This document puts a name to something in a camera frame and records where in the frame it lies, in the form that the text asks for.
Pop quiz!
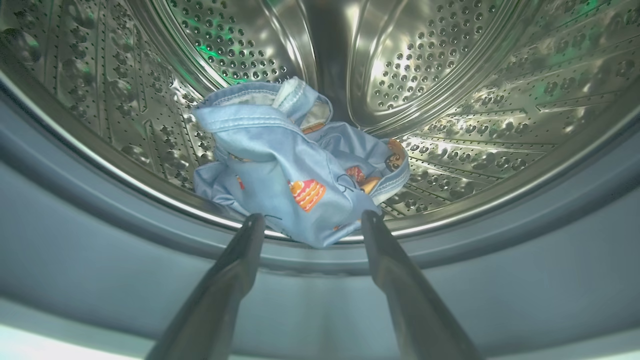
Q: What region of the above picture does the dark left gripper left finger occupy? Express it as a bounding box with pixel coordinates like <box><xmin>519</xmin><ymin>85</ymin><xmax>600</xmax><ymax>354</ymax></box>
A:
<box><xmin>146</xmin><ymin>213</ymin><xmax>266</xmax><ymax>360</ymax></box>

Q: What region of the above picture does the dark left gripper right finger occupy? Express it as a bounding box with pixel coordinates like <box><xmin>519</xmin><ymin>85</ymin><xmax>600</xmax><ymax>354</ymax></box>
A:
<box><xmin>361</xmin><ymin>210</ymin><xmax>483</xmax><ymax>360</ymax></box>

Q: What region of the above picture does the blue bear print garment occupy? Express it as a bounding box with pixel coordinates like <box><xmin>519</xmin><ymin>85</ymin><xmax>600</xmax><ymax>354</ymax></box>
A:
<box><xmin>191</xmin><ymin>76</ymin><xmax>412</xmax><ymax>249</ymax></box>

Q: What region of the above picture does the perforated stainless steel drum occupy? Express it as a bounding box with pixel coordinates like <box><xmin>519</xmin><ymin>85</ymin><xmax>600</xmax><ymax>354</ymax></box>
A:
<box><xmin>0</xmin><ymin>0</ymin><xmax>640</xmax><ymax>243</ymax></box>

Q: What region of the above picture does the grey rubber door gasket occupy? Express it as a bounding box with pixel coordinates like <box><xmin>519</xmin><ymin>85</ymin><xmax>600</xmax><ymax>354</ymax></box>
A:
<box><xmin>0</xmin><ymin>70</ymin><xmax>640</xmax><ymax>360</ymax></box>

